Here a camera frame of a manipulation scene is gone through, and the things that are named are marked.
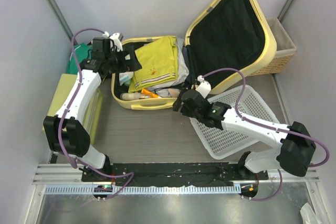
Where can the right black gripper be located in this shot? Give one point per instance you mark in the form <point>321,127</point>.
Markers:
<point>177,104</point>

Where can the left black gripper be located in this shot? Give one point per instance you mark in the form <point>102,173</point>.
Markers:
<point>131,65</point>

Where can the yellow-green shirt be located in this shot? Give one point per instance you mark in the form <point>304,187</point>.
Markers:
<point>159,61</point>

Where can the white plastic mesh basket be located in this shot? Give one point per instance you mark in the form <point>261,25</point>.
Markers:
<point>223,143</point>

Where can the yellow hard-shell suitcase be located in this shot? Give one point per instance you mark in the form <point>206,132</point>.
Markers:
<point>227,34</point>

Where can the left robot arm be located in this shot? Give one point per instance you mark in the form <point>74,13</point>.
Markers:
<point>65,132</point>

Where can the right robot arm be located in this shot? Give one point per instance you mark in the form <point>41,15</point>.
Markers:
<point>291,148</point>

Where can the beige sock in suitcase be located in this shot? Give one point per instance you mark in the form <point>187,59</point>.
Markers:
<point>174,93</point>

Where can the white tissue pack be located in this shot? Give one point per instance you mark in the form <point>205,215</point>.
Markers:
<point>125,78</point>

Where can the grey white folded garment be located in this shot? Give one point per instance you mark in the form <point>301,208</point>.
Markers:
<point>183,80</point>

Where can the orange tube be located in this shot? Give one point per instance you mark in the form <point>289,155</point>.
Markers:
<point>149,93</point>

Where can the beige cosmetic bottle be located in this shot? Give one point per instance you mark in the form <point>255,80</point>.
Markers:
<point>133,96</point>

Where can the yellow-green drawer box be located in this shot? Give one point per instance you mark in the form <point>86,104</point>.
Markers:
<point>92,113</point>

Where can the wicker basket with liner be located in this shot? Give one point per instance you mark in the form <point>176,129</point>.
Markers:
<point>285,49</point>

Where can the white crumpled plastic bag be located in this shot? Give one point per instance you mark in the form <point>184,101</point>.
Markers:
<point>308,215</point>

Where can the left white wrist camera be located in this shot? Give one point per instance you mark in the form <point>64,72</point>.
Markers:
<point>115,40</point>

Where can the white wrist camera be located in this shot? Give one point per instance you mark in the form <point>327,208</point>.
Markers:
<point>115,40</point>
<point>204,87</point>

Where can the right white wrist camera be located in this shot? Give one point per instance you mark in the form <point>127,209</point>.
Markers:
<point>204,87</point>

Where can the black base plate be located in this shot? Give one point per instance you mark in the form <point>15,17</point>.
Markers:
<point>185,174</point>

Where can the aluminium rail frame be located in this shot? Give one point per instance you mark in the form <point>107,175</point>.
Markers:
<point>279,200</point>

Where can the white slotted cable duct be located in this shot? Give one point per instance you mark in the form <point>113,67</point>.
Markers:
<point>109,190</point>

